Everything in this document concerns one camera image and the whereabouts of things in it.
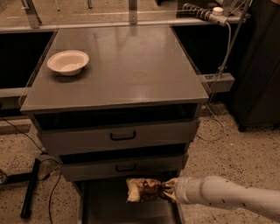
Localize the white cable with plug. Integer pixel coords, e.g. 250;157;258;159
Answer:
182;3;235;143

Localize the grey metal rail frame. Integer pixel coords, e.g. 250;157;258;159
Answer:
0;0;253;32

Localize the top grey drawer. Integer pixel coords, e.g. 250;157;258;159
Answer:
38;119;200;156

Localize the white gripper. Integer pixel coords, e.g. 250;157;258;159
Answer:
163;177;203;204

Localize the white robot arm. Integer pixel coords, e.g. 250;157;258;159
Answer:
164;176;280;222

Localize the white paper bowl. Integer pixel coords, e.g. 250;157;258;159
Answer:
47;50;89;76

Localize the middle grey drawer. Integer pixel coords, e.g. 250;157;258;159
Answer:
61;153;188;182

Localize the black floor cable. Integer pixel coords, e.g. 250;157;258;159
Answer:
0;116;63;224

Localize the grey drawer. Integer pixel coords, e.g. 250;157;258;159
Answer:
61;153;188;182
38;119;200;156

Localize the grey drawer cabinet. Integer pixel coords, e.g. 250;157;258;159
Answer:
19;24;210;224

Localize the brown chip bag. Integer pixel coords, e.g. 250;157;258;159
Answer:
126;178;165;203

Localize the open bottom drawer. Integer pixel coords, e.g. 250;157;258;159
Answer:
81;176;185;224

